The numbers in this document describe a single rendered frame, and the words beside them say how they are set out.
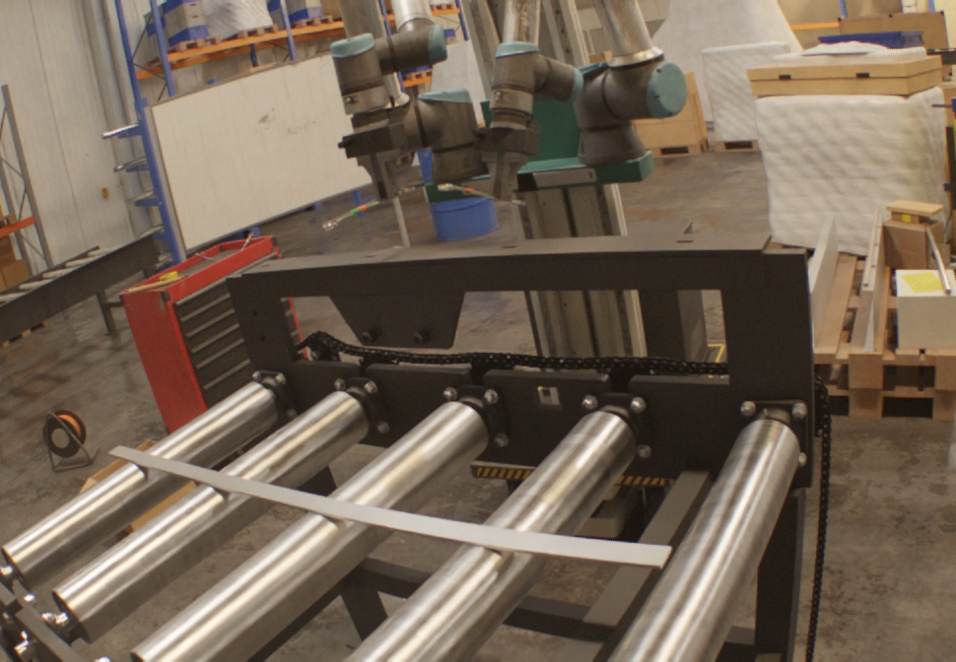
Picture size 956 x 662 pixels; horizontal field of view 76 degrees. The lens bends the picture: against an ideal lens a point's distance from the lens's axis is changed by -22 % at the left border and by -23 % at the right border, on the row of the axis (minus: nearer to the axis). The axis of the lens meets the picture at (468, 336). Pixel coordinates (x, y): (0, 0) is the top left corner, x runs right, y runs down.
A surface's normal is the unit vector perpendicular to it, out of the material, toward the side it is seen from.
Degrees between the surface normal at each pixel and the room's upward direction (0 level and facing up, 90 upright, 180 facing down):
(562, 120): 90
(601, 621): 0
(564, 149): 90
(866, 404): 90
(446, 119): 90
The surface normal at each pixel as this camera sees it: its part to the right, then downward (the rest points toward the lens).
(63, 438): 0.11, 0.32
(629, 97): -0.72, 0.52
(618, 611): -0.22, -0.92
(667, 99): 0.62, 0.21
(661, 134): -0.46, 0.40
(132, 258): 0.84, 0.00
